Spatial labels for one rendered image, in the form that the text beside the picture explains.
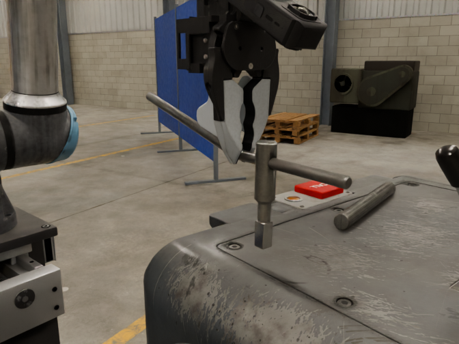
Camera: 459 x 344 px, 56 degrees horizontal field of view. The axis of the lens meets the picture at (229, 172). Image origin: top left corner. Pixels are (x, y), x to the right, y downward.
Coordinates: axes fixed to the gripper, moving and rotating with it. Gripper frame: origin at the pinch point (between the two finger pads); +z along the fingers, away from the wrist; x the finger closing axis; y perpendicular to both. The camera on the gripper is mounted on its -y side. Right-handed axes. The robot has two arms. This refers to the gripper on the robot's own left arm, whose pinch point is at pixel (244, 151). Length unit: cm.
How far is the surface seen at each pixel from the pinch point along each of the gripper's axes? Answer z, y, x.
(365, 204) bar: 10.3, -2.1, -21.8
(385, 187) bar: 10.1, 0.3, -31.4
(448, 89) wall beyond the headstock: 50, 358, -915
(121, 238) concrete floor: 140, 286, -123
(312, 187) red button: 11.1, 9.9, -25.0
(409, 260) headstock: 12.1, -13.2, -13.4
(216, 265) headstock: 12.4, 0.5, 3.5
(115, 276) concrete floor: 139, 228, -88
